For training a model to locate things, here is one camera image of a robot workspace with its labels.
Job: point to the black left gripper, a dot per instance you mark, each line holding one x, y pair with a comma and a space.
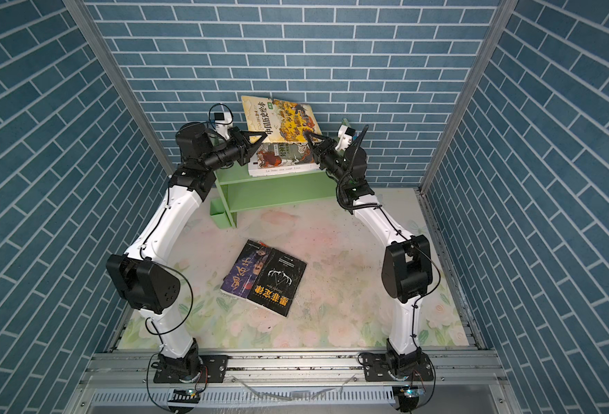
241, 149

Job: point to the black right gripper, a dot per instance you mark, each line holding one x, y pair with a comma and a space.
330, 147

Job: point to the red green illustrated book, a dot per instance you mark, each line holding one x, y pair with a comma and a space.
282, 154

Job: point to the white book brown stripes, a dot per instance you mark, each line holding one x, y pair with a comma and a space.
256, 170

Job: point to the yellow illustrated history book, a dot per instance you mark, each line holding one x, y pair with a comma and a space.
282, 121

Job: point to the black book yellow text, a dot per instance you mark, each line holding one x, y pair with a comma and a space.
276, 285

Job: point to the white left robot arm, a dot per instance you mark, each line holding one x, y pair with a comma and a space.
141, 274

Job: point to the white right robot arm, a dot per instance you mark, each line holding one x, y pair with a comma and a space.
407, 267

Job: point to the green shelf rack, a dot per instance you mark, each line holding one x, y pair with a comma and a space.
238, 191

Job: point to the purple book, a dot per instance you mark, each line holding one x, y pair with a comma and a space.
246, 269

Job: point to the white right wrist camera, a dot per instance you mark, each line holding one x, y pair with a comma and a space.
346, 135

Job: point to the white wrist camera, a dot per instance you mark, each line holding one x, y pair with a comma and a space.
222, 121
346, 135

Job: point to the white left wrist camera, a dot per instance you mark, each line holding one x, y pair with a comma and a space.
222, 121

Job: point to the metal corner frame post right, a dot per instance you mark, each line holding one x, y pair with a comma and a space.
496, 28

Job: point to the metal corner frame post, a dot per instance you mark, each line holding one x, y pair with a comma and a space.
496, 28
93, 36

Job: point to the metal corner frame post left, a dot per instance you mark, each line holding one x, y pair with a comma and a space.
93, 36

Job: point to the metal base rail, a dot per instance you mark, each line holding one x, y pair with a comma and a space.
462, 380

